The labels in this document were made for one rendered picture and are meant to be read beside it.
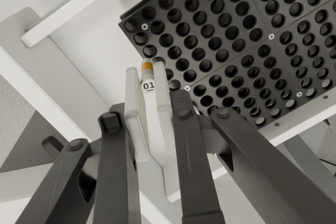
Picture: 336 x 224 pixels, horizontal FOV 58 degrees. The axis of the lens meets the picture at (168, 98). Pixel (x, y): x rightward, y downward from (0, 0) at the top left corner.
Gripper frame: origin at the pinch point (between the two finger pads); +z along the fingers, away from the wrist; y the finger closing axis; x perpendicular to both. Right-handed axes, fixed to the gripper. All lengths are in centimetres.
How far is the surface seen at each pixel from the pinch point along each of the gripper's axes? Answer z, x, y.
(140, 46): 10.2, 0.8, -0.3
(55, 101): 7.7, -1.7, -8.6
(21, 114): 100, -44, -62
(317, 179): 65, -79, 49
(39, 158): 45, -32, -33
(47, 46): 14.5, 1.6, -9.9
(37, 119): 67, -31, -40
